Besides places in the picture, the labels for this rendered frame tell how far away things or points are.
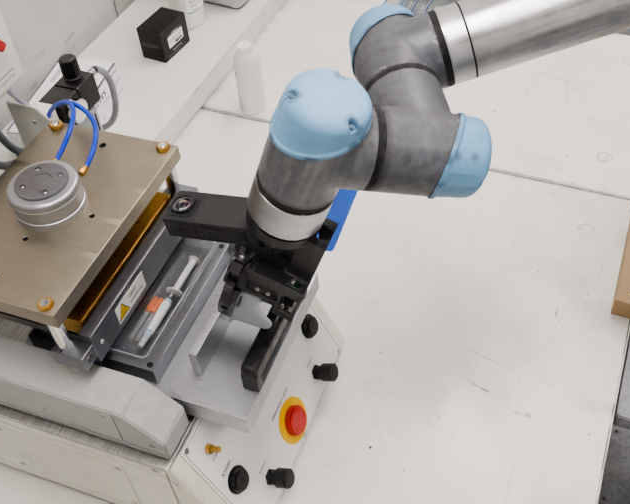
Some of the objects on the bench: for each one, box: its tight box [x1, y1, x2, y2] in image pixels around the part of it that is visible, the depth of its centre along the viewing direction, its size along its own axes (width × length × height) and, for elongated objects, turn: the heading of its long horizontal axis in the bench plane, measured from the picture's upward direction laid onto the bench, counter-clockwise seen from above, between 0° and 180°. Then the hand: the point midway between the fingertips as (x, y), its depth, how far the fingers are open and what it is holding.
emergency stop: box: [285, 405, 307, 436], centre depth 105 cm, size 2×4×4 cm, turn 163°
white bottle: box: [233, 41, 266, 115], centre depth 153 cm, size 5×5×14 cm
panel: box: [179, 304, 342, 504], centre depth 102 cm, size 2×30×19 cm, turn 163°
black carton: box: [136, 7, 190, 63], centre depth 164 cm, size 6×9×7 cm
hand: (227, 308), depth 91 cm, fingers closed, pressing on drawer
